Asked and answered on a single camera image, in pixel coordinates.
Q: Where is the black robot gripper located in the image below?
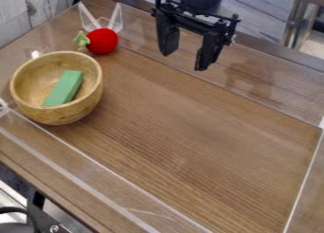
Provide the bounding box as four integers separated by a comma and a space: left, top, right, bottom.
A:
156, 0, 243, 71

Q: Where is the green rectangular block stick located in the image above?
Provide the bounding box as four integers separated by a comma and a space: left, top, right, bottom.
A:
43, 70, 84, 106

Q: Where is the brown wooden bowl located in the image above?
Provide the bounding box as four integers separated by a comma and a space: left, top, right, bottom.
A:
11, 51, 104, 125

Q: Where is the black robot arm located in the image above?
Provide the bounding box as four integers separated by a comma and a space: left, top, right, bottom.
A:
152, 0, 243, 71

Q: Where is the red toy radish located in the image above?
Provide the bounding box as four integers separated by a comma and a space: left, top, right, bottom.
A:
74, 28, 120, 55

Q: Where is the metal table leg background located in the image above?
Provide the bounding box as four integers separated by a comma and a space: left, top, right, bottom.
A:
283, 0, 319, 50

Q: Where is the clear acrylic front barrier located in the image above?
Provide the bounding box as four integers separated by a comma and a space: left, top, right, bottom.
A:
0, 99, 212, 233

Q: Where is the clear acrylic corner bracket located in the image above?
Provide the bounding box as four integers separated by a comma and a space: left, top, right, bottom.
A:
78, 3, 124, 32

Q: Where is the black table frame leg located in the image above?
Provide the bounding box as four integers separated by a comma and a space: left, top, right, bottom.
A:
27, 190, 72, 233

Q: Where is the black cable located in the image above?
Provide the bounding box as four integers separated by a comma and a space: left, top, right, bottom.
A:
0, 206, 33, 225

